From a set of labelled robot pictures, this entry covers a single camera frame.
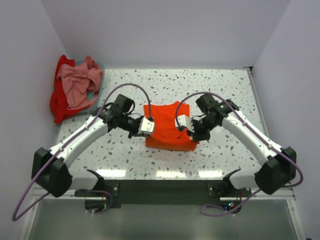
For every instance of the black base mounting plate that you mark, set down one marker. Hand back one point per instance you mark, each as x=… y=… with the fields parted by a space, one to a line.
x=113 y=194

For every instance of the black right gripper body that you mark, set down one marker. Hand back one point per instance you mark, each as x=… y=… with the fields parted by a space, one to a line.
x=202 y=128

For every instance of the pink t shirt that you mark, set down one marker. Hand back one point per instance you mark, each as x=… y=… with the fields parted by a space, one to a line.
x=78 y=80

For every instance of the red t shirt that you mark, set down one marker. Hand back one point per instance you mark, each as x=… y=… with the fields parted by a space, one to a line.
x=58 y=101

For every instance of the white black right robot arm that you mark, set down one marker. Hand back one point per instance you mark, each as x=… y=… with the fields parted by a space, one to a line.
x=278 y=165

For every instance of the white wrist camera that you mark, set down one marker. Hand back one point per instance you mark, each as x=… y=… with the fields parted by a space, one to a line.
x=147 y=126
x=183 y=122

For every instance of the aluminium front frame rail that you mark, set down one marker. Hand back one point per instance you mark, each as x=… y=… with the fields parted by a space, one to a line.
x=59 y=187

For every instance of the teal laundry basket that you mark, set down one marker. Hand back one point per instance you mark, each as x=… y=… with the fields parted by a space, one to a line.
x=94 y=96

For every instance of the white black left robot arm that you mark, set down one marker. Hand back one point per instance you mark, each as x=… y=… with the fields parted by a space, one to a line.
x=50 y=168

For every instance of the orange t shirt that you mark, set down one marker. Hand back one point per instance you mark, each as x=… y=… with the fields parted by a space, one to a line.
x=166 y=136

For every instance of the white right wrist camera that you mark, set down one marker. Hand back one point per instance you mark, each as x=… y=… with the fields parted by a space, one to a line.
x=183 y=122

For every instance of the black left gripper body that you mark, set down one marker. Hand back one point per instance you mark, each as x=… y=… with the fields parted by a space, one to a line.
x=130 y=125

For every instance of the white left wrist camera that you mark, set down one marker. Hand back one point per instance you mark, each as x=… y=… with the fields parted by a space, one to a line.
x=147 y=126

